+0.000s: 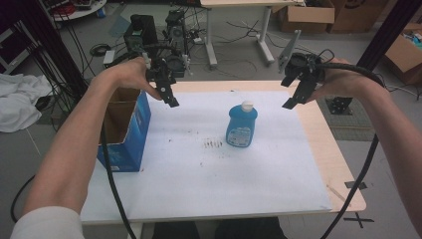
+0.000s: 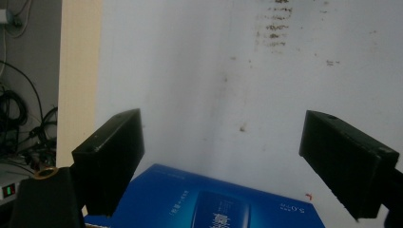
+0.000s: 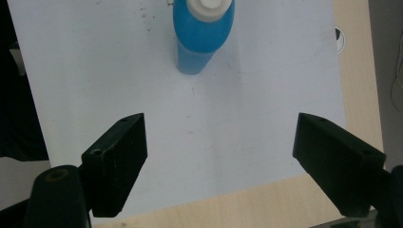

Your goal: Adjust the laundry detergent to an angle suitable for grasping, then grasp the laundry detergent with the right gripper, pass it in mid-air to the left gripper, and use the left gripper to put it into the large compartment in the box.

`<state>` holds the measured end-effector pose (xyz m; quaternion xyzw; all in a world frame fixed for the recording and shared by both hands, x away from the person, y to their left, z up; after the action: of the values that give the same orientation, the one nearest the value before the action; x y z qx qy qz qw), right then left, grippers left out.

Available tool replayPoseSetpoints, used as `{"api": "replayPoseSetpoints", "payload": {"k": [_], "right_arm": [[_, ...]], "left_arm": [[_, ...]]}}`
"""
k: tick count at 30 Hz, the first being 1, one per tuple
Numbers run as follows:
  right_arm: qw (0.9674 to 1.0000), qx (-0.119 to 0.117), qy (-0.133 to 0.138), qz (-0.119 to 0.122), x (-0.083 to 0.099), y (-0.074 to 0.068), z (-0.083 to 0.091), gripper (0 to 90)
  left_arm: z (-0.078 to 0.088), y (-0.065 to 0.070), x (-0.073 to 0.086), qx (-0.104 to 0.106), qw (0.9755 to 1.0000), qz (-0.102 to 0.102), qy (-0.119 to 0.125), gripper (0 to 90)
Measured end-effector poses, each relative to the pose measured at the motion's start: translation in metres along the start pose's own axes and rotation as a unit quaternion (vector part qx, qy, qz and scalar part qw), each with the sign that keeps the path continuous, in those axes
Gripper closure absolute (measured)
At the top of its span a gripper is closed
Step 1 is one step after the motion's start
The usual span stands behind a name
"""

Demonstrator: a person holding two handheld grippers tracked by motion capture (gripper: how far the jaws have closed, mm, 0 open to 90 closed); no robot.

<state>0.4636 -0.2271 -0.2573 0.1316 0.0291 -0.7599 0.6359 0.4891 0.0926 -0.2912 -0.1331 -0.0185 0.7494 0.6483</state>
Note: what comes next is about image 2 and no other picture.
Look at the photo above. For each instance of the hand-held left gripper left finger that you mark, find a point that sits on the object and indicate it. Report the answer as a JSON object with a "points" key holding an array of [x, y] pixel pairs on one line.
{"points": [[107, 161]]}

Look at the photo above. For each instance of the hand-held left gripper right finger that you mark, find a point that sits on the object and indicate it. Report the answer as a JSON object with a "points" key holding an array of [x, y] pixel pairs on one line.
{"points": [[345, 164]]}

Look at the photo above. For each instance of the blue cardboard box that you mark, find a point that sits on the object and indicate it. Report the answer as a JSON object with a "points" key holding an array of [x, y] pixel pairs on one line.
{"points": [[177, 202]]}

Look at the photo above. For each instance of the white device with green display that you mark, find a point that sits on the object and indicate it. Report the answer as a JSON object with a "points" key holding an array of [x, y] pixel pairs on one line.
{"points": [[9, 188]]}

